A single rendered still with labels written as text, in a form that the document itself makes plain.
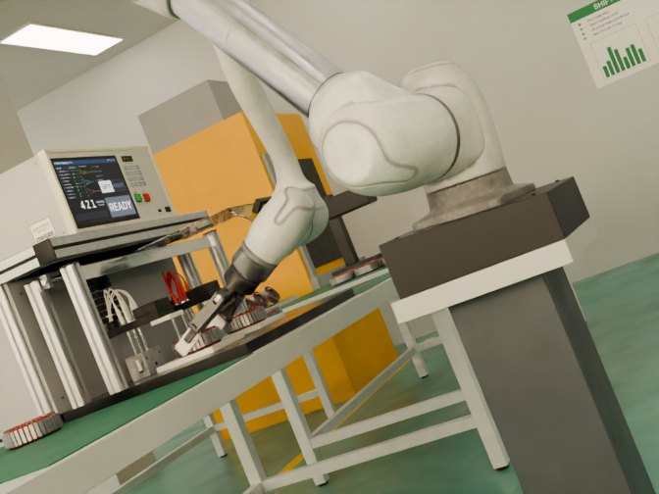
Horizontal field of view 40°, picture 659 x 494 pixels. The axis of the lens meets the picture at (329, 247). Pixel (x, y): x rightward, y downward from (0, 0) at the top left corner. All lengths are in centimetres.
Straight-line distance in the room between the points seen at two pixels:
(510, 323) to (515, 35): 567
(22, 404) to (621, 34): 575
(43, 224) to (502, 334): 105
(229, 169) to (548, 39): 272
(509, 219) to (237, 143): 439
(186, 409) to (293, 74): 58
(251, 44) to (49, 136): 733
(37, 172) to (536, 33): 547
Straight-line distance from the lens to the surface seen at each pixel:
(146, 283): 240
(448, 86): 158
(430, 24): 730
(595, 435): 161
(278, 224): 183
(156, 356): 209
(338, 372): 572
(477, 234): 150
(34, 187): 210
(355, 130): 138
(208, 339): 197
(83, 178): 214
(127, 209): 223
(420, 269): 153
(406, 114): 142
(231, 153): 580
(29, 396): 204
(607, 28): 709
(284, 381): 377
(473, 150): 157
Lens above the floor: 85
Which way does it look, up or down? 1 degrees up
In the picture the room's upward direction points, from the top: 22 degrees counter-clockwise
